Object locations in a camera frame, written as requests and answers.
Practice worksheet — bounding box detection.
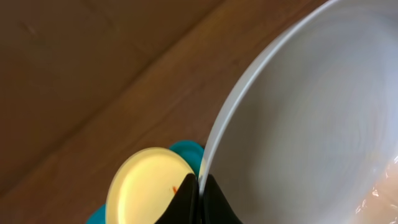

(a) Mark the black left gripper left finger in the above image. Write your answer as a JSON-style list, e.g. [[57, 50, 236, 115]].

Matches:
[[155, 174, 199, 224]]

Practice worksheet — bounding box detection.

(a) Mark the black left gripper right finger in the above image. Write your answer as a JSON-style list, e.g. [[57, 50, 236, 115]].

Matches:
[[201, 174, 242, 224]]

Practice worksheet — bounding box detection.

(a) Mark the teal plastic tray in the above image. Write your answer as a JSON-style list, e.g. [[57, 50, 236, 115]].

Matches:
[[85, 139, 205, 224]]

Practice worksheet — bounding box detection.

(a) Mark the yellow-green plate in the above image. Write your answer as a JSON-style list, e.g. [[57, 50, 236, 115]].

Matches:
[[104, 147, 196, 224]]

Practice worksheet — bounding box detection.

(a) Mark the white plate with stain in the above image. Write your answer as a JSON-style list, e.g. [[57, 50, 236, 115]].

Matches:
[[199, 0, 397, 223]]

